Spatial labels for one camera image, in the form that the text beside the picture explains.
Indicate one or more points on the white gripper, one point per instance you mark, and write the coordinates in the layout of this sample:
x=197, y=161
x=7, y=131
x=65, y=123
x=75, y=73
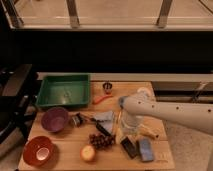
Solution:
x=129, y=124

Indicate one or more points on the apple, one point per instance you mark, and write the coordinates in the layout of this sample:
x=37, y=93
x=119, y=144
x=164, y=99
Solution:
x=87, y=153

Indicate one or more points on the white cup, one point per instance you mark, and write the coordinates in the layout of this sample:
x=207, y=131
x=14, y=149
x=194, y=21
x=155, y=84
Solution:
x=144, y=90

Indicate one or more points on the bunch of dark grapes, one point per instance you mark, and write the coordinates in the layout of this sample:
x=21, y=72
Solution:
x=100, y=141

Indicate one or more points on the small metal can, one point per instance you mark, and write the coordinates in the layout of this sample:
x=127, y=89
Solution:
x=78, y=119

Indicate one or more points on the green plastic tray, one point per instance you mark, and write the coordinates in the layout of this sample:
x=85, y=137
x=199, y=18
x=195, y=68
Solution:
x=66, y=90

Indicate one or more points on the red bowl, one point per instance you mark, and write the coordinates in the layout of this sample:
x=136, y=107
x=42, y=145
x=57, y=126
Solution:
x=38, y=151

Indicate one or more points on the grey cloth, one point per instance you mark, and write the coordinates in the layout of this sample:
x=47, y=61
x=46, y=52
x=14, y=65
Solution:
x=106, y=119

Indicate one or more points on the black eraser block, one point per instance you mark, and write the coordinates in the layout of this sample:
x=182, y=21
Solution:
x=129, y=147

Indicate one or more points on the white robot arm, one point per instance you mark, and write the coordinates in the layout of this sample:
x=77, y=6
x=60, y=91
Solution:
x=192, y=115

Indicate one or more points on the purple bowl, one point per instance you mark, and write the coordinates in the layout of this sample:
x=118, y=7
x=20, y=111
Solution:
x=55, y=119

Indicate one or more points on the orange carrot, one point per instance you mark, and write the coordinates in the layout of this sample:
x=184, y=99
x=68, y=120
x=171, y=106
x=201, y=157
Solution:
x=101, y=98

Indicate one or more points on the blue sponge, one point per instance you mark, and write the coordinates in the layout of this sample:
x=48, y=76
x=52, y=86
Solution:
x=145, y=150

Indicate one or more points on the black chair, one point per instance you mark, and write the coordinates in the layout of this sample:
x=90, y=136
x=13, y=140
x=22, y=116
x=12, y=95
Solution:
x=14, y=100

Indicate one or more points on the black handled knife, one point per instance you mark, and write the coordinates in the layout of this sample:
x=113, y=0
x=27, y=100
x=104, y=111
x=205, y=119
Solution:
x=97, y=124

